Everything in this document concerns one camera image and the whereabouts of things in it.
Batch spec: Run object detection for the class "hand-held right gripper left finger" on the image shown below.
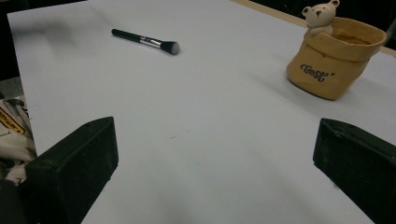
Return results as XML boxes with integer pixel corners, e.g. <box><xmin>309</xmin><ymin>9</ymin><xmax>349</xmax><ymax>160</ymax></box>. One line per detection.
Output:
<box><xmin>25</xmin><ymin>116</ymin><xmax>120</xmax><ymax>224</ymax></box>

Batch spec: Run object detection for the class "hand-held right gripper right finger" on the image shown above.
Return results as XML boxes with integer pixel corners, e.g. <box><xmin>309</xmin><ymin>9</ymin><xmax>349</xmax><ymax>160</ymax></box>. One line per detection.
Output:
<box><xmin>312</xmin><ymin>118</ymin><xmax>396</xmax><ymax>224</ymax></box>

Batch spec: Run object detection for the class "tan bear pen holder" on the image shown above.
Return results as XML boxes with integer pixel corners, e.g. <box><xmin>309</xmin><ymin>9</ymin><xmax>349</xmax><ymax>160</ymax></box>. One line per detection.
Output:
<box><xmin>286</xmin><ymin>0</ymin><xmax>388</xmax><ymax>102</ymax></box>

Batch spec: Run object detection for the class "black makeup brush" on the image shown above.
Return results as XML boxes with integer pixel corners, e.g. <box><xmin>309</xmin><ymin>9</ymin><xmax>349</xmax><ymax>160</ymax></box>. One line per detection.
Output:
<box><xmin>110</xmin><ymin>28</ymin><xmax>181</xmax><ymax>56</ymax></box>

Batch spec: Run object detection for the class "white printed cloth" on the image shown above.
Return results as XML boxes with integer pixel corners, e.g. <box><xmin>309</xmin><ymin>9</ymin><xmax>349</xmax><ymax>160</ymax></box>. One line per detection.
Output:
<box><xmin>0</xmin><ymin>94</ymin><xmax>37</xmax><ymax>187</ymax></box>

